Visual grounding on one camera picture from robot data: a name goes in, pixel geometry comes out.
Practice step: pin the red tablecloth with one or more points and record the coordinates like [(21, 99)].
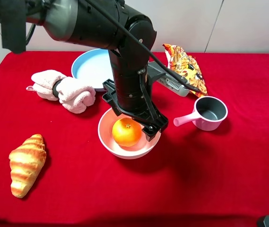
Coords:
[(190, 178)]

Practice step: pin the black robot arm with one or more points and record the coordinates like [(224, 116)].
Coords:
[(127, 34)]

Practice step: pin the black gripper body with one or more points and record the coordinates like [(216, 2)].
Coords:
[(129, 74)]

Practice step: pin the blue plate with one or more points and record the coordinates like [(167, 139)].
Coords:
[(94, 68)]

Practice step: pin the orange snack bag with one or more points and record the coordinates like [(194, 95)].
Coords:
[(187, 67)]

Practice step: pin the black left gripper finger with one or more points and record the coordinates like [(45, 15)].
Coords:
[(153, 126)]

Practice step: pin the croissant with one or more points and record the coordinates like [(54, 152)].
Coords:
[(25, 163)]

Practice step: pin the pink rolled towel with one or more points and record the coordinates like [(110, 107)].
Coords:
[(75, 95)]

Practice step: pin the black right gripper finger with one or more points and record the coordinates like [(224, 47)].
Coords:
[(144, 102)]

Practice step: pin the orange mandarin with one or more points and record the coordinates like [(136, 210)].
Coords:
[(126, 132)]

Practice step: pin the pink saucepan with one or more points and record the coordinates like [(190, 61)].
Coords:
[(208, 113)]

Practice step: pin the pink bowl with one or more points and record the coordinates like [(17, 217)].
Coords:
[(105, 125)]

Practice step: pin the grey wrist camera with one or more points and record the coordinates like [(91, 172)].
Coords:
[(167, 80)]

